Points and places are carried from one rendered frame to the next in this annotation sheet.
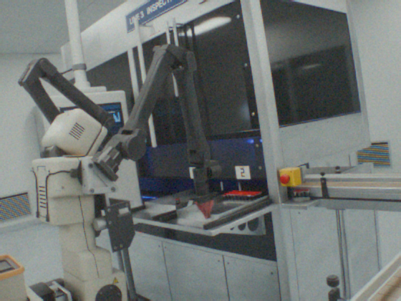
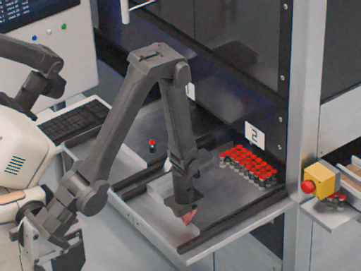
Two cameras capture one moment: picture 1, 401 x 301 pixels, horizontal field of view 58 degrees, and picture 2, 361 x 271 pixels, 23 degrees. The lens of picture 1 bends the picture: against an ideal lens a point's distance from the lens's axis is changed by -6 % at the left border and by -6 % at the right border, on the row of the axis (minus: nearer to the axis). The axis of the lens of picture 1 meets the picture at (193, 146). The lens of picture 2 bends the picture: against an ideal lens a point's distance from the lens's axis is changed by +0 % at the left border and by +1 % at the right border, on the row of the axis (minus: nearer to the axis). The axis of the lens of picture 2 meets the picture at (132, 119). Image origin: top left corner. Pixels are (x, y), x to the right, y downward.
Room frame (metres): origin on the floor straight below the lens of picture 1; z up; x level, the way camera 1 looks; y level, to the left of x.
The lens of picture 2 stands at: (-0.36, -0.18, 2.60)
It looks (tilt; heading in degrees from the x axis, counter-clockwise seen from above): 36 degrees down; 9
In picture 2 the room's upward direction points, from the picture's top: 5 degrees counter-clockwise
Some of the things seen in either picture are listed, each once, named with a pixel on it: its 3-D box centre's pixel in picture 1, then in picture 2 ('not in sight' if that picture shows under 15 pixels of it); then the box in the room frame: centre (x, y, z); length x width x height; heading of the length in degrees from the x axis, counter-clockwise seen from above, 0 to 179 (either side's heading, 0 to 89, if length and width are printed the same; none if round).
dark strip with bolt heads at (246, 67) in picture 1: (249, 87); (284, 40); (1.67, -0.28, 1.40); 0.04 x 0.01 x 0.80; 40
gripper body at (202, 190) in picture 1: (202, 189); (183, 193); (1.48, -0.01, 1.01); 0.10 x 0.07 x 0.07; 130
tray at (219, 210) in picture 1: (224, 206); (216, 186); (1.65, -0.10, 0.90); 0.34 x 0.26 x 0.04; 131
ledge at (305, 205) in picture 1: (303, 202); (333, 209); (1.59, -0.43, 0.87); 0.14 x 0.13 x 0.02; 130
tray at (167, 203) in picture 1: (185, 198); (166, 128); (1.95, 0.08, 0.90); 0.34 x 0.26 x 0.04; 130
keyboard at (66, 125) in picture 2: not in sight; (60, 128); (2.05, 0.47, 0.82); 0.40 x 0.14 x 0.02; 132
